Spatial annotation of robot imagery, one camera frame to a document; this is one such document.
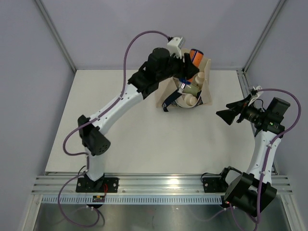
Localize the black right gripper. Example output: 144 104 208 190
217 94 268 125

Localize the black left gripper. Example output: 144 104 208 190
156 50 198 82

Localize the white cream bottle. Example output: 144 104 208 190
194 72 205 88

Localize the orange blue spray bottle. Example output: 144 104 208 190
178 49 204 93

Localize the sage green bottle white cap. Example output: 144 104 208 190
183 84 200 97

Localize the cream bottle with round cap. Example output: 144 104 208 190
183 94 197 106

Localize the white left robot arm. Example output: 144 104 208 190
77 48 200 192

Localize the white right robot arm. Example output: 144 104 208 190
216 96 290 217

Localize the beige canvas tote bag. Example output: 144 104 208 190
154 49 212 112

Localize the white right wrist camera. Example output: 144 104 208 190
248 86 262 106

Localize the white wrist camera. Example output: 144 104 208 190
248 86 262 106
167 37 185 59

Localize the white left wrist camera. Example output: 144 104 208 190
167 37 185 59

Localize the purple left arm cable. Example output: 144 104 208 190
59 30 171 227

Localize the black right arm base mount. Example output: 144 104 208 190
200 173 228 193

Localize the right aluminium frame post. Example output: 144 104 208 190
242 0 288 74

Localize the aluminium frame post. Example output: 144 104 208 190
33 0 77 74
242 0 288 74

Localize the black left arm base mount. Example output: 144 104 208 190
76 175 119 193

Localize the left aluminium frame post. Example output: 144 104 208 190
33 0 77 74

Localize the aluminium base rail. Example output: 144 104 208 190
31 172 294 195

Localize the slotted white cable duct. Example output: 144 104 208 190
41 194 222 205

